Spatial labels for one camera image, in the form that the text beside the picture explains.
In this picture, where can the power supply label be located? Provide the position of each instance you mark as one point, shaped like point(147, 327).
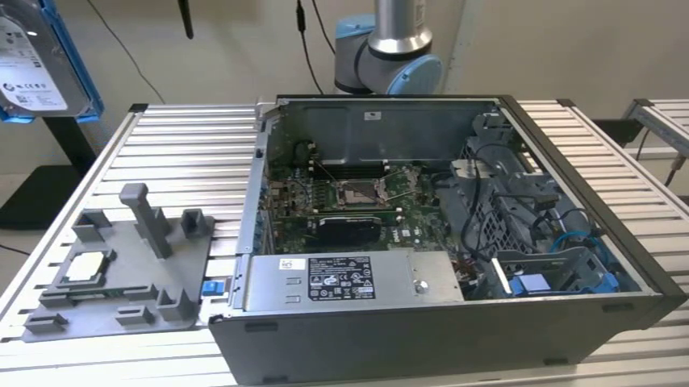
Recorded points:
point(341, 279)

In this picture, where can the grey parts rack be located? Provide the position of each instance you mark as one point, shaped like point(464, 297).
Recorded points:
point(135, 282)

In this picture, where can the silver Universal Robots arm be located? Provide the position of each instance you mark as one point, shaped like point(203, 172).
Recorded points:
point(398, 24)

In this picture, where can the metal slat side table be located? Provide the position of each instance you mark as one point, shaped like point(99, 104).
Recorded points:
point(663, 117)

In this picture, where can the silver CPU chip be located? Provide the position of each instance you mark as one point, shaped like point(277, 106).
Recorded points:
point(86, 267)

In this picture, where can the silver power supply screw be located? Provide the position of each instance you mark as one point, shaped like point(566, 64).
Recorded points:
point(422, 285)

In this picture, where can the green motherboard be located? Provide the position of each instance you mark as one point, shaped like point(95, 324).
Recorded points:
point(419, 225)

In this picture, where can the blue disk carrier in bay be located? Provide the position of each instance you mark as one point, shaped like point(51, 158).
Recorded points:
point(530, 285)

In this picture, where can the grey metal disk bay cage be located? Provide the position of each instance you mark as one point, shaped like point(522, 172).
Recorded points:
point(485, 217)

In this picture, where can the blue case latch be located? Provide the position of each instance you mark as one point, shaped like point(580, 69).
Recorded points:
point(211, 288)

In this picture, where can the black open PC case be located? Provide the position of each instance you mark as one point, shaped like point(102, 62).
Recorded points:
point(377, 346)

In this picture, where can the silver power supply unit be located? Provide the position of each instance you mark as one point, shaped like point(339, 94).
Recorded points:
point(269, 282)

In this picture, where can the CPU socket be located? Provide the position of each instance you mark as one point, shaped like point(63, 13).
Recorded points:
point(357, 193)

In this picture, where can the hard disk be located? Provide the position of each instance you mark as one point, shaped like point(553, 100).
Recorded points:
point(32, 60)

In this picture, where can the black graphics card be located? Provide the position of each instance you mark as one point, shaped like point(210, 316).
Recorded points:
point(347, 231)

